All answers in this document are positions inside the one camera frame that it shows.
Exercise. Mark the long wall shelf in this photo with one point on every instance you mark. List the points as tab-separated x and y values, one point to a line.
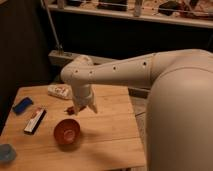
194	13

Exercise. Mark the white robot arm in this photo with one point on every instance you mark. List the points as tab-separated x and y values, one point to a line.
179	112

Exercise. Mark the blue rectangular block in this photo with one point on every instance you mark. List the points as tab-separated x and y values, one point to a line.
22	105

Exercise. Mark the blue plastic cup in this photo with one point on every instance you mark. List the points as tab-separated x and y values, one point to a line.
7	153

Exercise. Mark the red ceramic cup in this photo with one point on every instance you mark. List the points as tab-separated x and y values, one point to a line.
66	131

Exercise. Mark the brown red marker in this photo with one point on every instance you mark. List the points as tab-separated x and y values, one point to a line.
70	110

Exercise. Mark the metal lamp pole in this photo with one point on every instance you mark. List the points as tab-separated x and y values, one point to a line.
58	42

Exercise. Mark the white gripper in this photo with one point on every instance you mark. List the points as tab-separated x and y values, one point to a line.
83	96

